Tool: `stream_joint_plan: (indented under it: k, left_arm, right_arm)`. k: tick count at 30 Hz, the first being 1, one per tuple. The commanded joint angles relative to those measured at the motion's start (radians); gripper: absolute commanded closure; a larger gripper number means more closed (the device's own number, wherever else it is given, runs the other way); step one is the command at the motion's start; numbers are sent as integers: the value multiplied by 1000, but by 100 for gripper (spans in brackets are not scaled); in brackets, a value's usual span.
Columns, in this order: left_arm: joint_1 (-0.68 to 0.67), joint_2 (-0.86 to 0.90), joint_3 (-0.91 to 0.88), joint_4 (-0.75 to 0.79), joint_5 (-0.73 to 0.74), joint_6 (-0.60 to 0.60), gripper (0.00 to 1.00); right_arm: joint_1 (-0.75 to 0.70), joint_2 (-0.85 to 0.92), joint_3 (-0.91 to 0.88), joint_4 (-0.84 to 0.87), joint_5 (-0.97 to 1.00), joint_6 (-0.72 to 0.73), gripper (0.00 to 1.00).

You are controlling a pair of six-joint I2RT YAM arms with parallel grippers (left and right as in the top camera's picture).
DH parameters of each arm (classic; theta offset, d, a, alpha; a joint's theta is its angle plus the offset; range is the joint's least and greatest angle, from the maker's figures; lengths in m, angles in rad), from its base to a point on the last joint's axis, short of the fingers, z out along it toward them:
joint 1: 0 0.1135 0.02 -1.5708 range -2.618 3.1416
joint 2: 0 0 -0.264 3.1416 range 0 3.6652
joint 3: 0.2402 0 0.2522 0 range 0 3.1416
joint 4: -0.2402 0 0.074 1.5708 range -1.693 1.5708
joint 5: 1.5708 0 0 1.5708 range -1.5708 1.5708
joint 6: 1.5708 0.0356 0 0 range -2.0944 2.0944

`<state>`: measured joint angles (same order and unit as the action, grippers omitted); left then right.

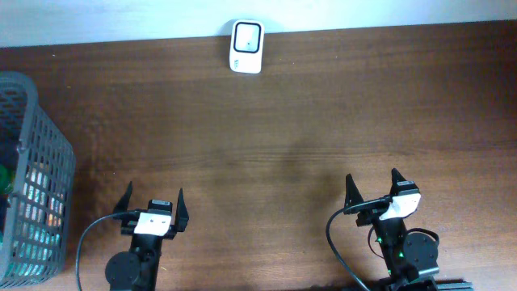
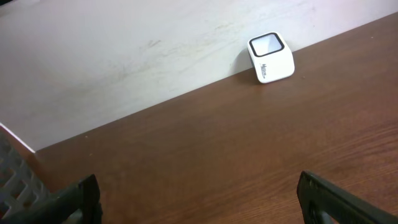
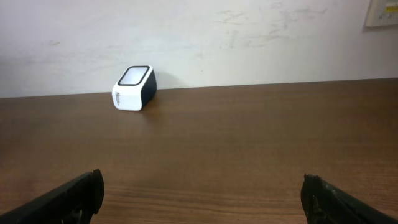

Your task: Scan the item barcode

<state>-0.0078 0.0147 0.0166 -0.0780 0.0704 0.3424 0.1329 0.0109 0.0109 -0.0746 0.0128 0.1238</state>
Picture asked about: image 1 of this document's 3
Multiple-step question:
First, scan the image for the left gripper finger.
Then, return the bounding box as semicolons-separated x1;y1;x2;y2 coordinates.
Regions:
174;189;189;233
112;181;132;221

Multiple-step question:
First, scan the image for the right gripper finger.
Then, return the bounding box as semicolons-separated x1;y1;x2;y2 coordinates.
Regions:
389;168;407;196
344;174;364;214

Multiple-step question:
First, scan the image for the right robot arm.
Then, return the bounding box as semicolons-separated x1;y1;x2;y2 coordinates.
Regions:
344;168;473;291

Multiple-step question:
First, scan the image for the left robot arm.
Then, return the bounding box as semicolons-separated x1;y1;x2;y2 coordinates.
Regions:
105;183;189;291

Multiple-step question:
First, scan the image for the white barcode scanner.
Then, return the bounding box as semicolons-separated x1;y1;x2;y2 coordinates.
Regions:
229;19;265;74

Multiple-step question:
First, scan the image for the grey plastic mesh basket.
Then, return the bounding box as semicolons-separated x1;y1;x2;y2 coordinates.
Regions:
1;71;76;289

